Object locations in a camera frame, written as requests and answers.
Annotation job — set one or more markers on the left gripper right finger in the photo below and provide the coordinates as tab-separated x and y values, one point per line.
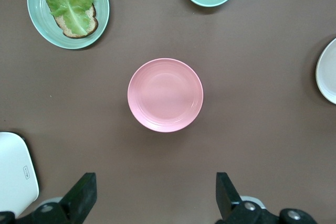
228	203

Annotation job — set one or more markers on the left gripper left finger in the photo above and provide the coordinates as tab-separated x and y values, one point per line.
78	203

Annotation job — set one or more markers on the pink plate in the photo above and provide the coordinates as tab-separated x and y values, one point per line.
165	95

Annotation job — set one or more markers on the white toaster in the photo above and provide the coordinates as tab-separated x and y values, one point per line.
13	169

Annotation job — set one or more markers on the beige plate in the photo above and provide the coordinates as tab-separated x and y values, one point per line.
328	77

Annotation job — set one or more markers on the brown bread slice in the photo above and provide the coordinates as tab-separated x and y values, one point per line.
90	23

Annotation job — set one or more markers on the green plate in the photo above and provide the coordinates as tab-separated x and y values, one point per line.
99	3

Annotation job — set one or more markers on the green lettuce leaf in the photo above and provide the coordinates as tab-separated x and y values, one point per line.
69	1

